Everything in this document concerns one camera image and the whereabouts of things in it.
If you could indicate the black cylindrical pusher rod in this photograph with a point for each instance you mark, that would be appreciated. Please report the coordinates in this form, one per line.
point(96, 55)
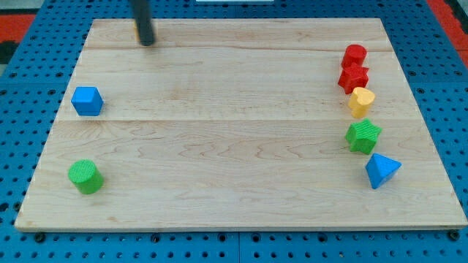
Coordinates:
point(143, 21)

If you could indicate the blue cube block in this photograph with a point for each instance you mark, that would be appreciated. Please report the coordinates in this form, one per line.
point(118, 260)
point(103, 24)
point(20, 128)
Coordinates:
point(87, 101)

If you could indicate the light wooden board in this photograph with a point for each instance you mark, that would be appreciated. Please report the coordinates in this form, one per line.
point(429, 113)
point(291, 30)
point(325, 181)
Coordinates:
point(236, 125)

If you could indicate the green cylinder block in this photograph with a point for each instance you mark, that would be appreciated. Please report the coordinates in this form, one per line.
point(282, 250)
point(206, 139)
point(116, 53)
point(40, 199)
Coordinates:
point(85, 176)

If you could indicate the red cylinder block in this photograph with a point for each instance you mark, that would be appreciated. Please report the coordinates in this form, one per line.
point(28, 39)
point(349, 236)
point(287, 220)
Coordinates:
point(354, 54)

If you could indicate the red star block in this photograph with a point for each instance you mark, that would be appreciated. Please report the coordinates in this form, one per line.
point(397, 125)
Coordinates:
point(353, 76)

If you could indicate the yellow heart block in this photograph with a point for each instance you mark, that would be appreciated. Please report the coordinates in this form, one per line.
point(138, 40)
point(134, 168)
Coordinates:
point(360, 101)

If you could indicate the green star block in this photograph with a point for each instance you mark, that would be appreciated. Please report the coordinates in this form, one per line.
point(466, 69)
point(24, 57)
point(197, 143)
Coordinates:
point(363, 136)

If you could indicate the blue triangle block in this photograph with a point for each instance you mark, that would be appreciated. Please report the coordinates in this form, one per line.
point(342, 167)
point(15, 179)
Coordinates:
point(380, 169)

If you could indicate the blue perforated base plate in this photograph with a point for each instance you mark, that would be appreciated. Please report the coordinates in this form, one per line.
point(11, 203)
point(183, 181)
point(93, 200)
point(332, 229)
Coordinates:
point(43, 39)

